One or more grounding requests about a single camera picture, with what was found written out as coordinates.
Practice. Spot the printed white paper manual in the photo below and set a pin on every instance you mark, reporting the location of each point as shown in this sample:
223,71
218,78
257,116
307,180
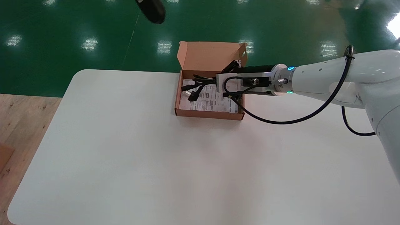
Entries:
212,104

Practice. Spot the open brown cardboard storage box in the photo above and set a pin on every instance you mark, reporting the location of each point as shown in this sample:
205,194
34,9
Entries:
206,56

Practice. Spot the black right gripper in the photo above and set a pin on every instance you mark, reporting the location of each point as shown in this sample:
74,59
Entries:
259,68

